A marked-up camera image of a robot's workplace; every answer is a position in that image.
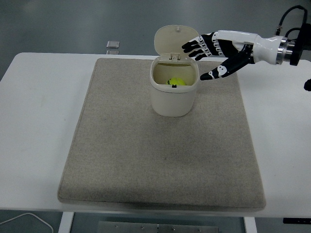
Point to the cream bin with hinged lid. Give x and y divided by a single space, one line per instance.
172 102

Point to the square metal floor plate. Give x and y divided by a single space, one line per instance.
113 44
112 52

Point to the beige felt mat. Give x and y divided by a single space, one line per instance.
150 157

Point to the black table control panel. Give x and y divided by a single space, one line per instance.
296 220

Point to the white table leg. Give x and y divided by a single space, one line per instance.
66 223
250 225

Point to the white and black hand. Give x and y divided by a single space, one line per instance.
264 49

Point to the yellow-green tennis ball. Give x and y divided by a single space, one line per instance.
177 81

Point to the grey metal plate with screws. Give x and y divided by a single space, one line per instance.
158 228

